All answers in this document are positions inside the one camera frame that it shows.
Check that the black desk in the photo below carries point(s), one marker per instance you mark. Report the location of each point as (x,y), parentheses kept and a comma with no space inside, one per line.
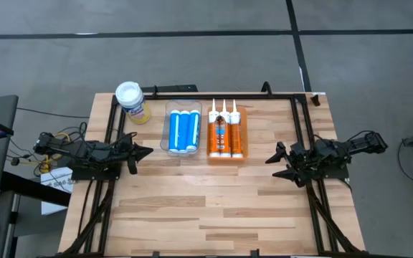
(31,188)

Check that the blue silicone tube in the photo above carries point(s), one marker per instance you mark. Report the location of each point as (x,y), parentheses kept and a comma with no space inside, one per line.
(174,132)
(184,132)
(194,130)

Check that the black arched hook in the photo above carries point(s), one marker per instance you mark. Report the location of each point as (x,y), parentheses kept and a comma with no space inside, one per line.
(264,88)

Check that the yellow Lysol wipes canister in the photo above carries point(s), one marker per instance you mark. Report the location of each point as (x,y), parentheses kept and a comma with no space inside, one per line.
(135,107)

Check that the black power strip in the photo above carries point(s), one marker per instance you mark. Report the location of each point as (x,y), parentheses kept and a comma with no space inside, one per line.
(170,88)

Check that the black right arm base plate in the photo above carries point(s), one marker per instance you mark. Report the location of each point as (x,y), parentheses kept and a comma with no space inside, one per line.
(339,174)

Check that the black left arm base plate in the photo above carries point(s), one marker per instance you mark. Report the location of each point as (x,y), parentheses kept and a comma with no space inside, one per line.
(95,175)

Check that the orange sealant tube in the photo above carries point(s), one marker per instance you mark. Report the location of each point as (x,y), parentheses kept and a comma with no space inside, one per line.
(236,143)
(214,143)

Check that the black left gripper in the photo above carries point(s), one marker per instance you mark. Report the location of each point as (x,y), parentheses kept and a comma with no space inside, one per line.
(122,154)

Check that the white printed paper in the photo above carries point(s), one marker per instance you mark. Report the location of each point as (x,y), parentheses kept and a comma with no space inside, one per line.
(59,179)

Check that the clear plastic bin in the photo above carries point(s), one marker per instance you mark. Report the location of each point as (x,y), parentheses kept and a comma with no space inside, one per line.
(183,105)

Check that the small black clip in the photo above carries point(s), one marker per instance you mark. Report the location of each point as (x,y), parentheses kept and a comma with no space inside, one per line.
(315,100)

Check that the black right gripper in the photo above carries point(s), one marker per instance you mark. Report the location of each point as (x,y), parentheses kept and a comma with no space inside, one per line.
(301,161)

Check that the orange translucent plastic bin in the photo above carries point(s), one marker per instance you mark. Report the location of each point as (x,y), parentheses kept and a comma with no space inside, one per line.
(245,150)

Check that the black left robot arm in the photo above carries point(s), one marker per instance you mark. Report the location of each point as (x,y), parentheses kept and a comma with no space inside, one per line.
(81,150)

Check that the black metal table frame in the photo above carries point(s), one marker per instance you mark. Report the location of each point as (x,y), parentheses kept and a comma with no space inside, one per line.
(282,96)

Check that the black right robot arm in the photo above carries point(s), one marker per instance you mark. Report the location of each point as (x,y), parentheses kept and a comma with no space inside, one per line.
(357,143)

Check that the brown blue-marked sealant tube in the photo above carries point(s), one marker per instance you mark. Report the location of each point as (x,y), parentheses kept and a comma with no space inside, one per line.
(225,143)

